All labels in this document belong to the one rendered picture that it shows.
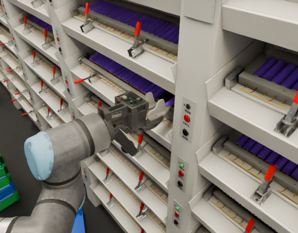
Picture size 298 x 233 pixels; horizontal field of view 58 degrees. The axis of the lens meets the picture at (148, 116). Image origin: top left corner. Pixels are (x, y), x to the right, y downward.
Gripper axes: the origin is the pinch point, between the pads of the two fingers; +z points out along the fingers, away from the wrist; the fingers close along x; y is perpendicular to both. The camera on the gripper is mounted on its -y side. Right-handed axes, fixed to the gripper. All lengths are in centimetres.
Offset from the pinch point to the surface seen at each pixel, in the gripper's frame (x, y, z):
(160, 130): -0.5, -6.9, -1.2
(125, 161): 27, -43, 5
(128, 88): 19.7, -3.0, 2.5
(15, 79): 177, -63, 2
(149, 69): 3.0, 11.6, -3.3
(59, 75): 85, -24, 5
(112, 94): 25.5, -6.7, -0.6
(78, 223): 50, -101, -13
